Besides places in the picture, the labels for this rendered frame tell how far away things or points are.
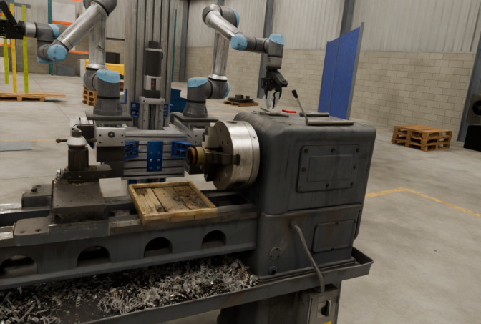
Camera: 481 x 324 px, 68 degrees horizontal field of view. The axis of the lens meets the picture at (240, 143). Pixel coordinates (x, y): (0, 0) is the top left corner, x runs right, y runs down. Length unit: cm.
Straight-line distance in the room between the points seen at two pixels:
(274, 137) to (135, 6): 116
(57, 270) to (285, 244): 93
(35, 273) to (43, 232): 21
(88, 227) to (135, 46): 121
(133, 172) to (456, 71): 1080
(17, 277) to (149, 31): 141
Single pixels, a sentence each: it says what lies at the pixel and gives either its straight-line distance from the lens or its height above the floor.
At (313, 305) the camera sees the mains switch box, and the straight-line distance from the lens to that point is 193.
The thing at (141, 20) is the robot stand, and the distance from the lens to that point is 222.
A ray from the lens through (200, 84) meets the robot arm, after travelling 211.
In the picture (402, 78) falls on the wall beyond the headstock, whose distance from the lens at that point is 1285.
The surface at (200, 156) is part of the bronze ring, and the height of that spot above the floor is 109.
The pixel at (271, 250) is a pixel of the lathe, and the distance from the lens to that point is 168.
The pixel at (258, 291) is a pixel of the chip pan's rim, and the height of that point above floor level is 57.
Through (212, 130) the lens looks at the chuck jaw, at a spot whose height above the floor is 118.
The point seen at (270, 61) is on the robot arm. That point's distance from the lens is 181.
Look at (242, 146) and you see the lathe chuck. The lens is 150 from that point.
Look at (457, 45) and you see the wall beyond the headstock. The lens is 1223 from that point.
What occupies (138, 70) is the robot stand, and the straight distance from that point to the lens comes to 221.
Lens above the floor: 148
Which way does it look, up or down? 12 degrees down
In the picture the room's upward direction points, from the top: 5 degrees clockwise
